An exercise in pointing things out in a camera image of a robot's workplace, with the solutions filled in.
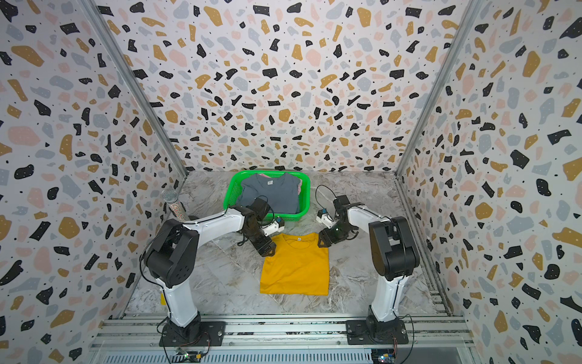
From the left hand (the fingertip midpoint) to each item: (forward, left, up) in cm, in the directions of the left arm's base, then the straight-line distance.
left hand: (269, 245), depth 92 cm
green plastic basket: (+24, +18, +5) cm, 30 cm away
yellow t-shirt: (-8, -12, -2) cm, 15 cm away
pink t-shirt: (+29, -12, +3) cm, 32 cm away
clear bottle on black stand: (+6, +31, +25) cm, 40 cm away
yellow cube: (-20, +37, -2) cm, 42 cm away
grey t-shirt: (+25, -4, +4) cm, 26 cm away
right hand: (+2, -23, -2) cm, 24 cm away
